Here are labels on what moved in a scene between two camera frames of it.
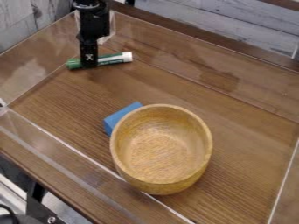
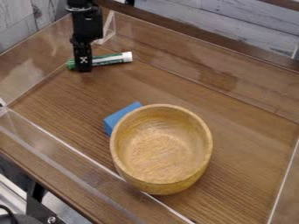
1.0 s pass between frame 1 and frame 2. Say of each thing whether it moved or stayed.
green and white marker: stayed
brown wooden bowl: stayed
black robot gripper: moved
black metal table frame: stayed
